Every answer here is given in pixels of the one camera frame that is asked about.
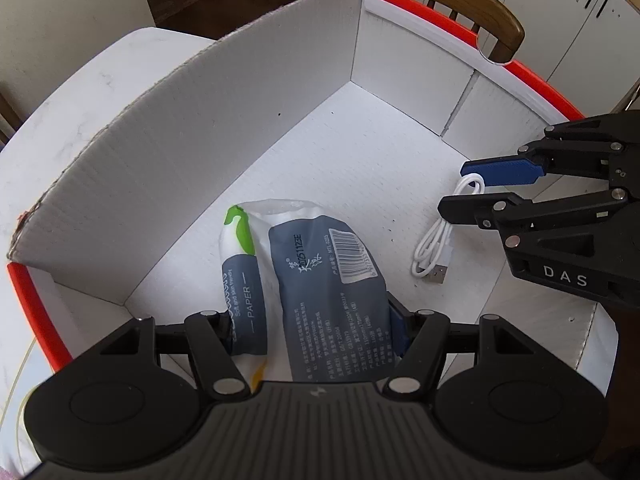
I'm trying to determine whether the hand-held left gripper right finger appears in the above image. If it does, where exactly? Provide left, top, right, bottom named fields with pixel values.
left=382, top=294, right=540, bottom=402

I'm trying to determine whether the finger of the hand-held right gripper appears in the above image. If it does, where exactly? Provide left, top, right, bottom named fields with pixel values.
left=437, top=188, right=629, bottom=232
left=460, top=140, right=629, bottom=187

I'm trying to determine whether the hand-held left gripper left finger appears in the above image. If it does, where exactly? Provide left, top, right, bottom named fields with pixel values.
left=102, top=311, right=251, bottom=401

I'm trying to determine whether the white usb cable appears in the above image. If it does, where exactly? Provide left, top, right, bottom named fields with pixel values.
left=411, top=172, right=486, bottom=285

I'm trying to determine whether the grey white tissue packet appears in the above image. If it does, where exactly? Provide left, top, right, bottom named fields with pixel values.
left=219, top=199, right=401, bottom=393

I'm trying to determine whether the red and white cardboard box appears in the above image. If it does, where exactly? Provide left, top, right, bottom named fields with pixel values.
left=6, top=0, right=621, bottom=396

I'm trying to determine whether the white marble desktop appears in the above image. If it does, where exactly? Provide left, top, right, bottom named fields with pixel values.
left=0, top=27, right=241, bottom=476

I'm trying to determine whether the white cabinet with stickers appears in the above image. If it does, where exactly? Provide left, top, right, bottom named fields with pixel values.
left=500, top=0, right=640, bottom=106

